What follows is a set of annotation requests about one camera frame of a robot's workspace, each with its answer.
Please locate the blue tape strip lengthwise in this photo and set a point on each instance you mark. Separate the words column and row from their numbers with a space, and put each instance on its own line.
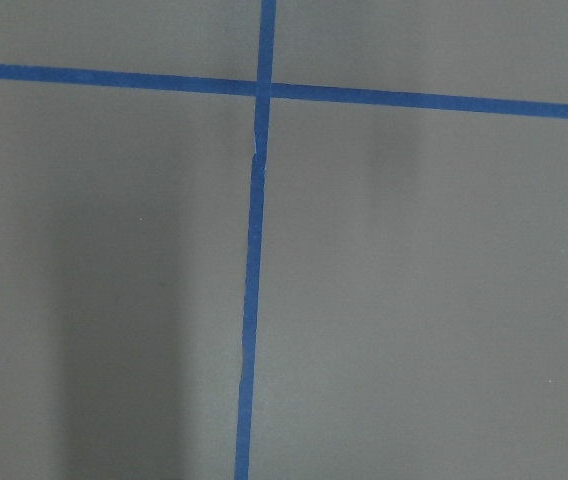
column 254, row 238

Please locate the blue tape strip crosswise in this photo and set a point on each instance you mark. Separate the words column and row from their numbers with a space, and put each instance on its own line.
column 282, row 91

